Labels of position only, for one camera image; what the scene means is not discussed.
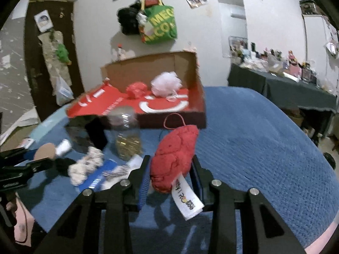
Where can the white mesh bath loofah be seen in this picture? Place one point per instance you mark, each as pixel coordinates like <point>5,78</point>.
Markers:
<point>165,83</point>

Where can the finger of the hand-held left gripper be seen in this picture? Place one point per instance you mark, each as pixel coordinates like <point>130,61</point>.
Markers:
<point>30,154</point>
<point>39,166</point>

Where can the light blue cloth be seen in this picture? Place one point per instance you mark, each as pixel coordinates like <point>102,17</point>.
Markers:
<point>42,132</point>

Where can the white cabinet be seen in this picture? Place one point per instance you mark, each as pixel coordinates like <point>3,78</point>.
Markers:
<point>315,53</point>

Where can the black soft pad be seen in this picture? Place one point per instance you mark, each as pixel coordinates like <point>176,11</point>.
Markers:
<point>63,166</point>

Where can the person's pink clothing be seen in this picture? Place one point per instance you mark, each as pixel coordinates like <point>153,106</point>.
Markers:
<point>23,225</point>

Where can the small white roll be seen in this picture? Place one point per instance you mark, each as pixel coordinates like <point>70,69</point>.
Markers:
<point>63,148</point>

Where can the black bag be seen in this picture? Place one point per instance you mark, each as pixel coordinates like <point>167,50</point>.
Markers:
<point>128,18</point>

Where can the green plush toy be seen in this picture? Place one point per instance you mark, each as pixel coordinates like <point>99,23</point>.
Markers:
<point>63,54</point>

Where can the table with dark cloth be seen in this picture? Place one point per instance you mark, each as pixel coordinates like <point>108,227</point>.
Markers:
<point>291,92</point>

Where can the white picture on door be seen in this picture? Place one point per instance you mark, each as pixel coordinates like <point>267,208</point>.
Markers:
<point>43,20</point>

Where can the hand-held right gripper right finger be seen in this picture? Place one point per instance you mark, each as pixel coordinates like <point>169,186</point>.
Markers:
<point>197,182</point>

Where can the white bottle red cap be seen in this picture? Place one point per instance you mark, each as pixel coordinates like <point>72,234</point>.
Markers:
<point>120,53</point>

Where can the blue flat packet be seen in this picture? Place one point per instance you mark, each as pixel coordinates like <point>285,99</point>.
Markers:
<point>98,176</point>

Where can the white knitted cloth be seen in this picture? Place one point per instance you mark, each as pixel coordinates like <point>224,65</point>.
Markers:
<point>84,166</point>

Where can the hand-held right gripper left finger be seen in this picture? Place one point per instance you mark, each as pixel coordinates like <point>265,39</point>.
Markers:
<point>143,187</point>

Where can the green tote bag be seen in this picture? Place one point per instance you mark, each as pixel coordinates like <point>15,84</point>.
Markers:
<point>161,23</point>

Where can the tan round powder puff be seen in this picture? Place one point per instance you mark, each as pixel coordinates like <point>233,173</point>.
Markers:
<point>45,150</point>

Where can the black flat box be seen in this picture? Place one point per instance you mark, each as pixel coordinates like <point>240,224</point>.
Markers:
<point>96,135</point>

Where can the clear plastic bag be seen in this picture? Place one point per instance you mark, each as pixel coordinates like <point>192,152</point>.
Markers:
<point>63,91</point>

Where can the blue blanket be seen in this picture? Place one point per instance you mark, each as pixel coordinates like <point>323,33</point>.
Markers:
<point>251,143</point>

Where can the row of figurines and trinkets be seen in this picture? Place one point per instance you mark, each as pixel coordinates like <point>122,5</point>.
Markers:
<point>275,58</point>

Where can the clear plastic bottle yellow liquid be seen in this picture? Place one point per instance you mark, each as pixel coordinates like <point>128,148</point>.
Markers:
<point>127,137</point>

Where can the black round object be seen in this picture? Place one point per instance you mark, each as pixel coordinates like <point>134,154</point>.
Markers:
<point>329,160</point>

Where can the cardboard box red inside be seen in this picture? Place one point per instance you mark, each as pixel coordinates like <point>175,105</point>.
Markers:
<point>159,68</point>

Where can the dark wooden door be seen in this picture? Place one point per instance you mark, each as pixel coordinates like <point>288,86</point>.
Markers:
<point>31,66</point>

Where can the white air conditioner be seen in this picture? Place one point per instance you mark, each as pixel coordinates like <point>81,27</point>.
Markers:
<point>237,15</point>

